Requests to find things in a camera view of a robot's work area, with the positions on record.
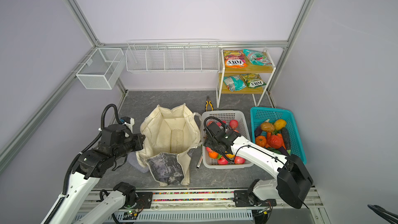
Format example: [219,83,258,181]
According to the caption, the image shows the grey cloth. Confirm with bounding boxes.
[127,152,149,173]

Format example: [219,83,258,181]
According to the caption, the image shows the green pink snack bag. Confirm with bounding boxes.
[243,49,272,66]

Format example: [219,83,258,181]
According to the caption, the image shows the orange Fox's candy bag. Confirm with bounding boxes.
[223,50,247,68]

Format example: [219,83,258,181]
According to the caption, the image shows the brown potato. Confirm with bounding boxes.
[260,122,275,133]

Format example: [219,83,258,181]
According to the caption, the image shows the red apple back right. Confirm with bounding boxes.
[229,119,239,129]

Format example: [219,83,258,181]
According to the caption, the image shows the red apple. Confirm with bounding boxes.
[229,119,239,129]
[234,156,246,164]

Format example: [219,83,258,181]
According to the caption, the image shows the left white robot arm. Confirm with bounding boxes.
[43,104,145,224]

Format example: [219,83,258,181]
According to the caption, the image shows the dark purple eggplant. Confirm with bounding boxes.
[277,146,290,157]

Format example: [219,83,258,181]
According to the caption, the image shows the long white wire basket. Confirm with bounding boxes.
[125,39,220,72]

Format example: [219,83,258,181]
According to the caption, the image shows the cream canvas grocery bag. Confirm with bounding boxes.
[136,104,202,187]

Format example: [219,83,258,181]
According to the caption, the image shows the teal plastic vegetable basket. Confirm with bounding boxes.
[250,107,307,165]

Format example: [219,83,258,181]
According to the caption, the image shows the green Fox's candy bag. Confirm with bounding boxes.
[240,73,266,89]

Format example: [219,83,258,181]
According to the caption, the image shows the dark cucumber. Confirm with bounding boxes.
[280,128,291,150]

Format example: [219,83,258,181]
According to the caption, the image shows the yellow handled pliers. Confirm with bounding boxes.
[205,96,214,112]

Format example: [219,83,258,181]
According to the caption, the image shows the teal snack bag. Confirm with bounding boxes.
[223,75,246,92]

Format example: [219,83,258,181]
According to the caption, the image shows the small orange pumpkin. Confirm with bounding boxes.
[255,135,267,147]

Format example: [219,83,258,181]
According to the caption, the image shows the small white wire basket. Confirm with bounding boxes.
[76,48,126,90]

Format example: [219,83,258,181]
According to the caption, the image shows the white plastic fruit basket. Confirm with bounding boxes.
[202,110,253,169]

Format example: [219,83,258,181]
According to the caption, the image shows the silver marker pen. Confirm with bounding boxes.
[197,155,203,169]

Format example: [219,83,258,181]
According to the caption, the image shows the yellow lemon in teal basket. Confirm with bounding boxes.
[273,119,287,131]

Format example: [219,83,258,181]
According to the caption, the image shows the white wooden two-tier shelf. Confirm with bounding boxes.
[216,48,276,107]

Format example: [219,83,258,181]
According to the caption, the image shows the red apple front right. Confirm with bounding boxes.
[234,156,246,164]

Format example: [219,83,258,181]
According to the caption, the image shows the orange tangerine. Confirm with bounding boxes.
[208,151,219,159]

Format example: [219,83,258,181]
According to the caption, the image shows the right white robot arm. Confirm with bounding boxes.
[204,123,313,209]

